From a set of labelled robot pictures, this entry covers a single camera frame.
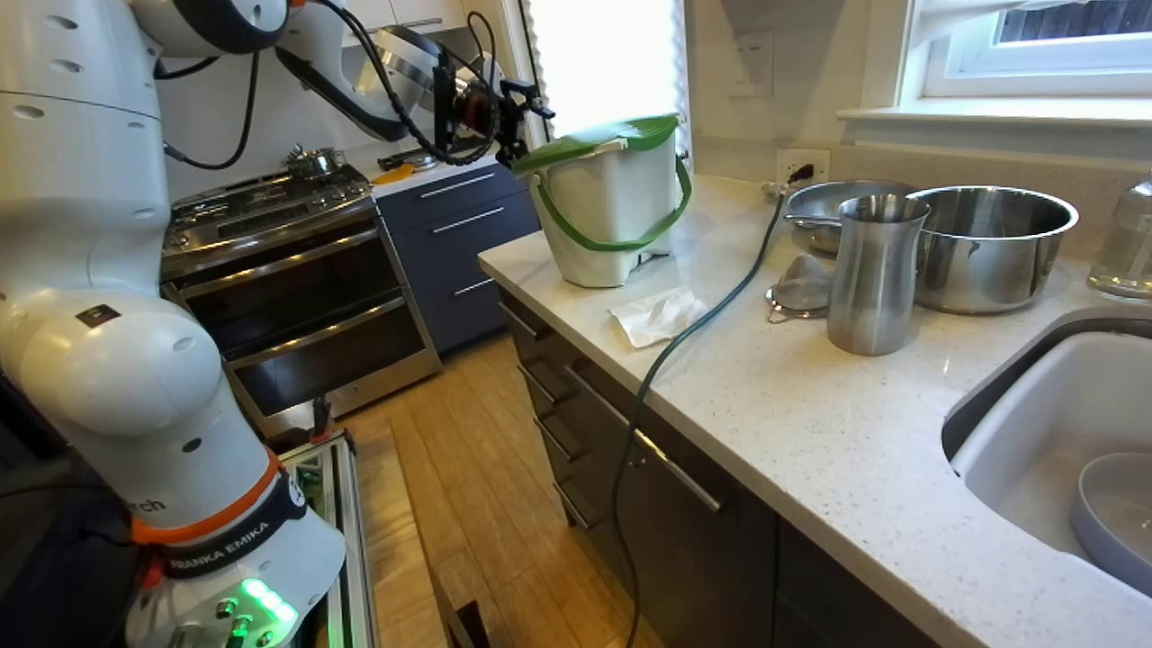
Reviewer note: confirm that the white serviette tissue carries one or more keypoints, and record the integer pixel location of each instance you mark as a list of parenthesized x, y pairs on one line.
[(652, 313)]

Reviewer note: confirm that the large steel mixing bowl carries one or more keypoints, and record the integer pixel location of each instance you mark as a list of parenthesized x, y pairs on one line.
[(995, 258)]

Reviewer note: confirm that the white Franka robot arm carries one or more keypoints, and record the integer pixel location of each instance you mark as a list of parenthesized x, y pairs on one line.
[(97, 363)]

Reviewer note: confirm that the steel colander bowl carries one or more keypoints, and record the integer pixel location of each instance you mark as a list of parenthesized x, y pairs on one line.
[(817, 222)]

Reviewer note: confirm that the black power plug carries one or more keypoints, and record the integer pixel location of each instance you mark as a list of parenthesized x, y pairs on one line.
[(803, 173)]

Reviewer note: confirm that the clear glass jar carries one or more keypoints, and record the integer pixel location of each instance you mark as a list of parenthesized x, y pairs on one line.
[(1127, 245)]

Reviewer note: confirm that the white plastic waste bin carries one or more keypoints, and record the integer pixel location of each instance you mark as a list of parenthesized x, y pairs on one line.
[(608, 222)]

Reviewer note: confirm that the tall steel pitcher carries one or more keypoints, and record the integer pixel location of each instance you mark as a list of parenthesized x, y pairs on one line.
[(875, 274)]

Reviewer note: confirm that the white sink basin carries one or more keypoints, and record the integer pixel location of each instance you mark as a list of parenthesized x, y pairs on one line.
[(1047, 445)]

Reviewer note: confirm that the steel stovetop kettle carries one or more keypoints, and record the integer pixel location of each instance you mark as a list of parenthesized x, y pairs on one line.
[(316, 165)]

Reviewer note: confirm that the blue drawer cabinet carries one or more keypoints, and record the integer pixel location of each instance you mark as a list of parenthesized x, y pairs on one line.
[(464, 258)]

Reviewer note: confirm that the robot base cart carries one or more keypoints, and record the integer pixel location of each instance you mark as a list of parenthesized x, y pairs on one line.
[(343, 543)]

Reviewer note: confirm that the grey bowl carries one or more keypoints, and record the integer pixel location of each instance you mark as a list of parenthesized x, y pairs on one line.
[(1121, 516)]

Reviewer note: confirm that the white window frame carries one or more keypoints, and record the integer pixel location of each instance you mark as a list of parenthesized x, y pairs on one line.
[(995, 120)]

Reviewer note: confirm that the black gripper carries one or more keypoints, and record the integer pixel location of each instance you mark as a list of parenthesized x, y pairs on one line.
[(481, 109)]

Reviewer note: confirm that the white wall outlet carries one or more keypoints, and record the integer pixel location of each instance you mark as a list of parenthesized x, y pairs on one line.
[(795, 161)]

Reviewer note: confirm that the steel oven range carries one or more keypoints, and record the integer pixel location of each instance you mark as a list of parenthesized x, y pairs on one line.
[(291, 299)]

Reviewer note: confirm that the green bin lid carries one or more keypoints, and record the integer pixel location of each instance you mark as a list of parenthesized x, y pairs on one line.
[(601, 137)]

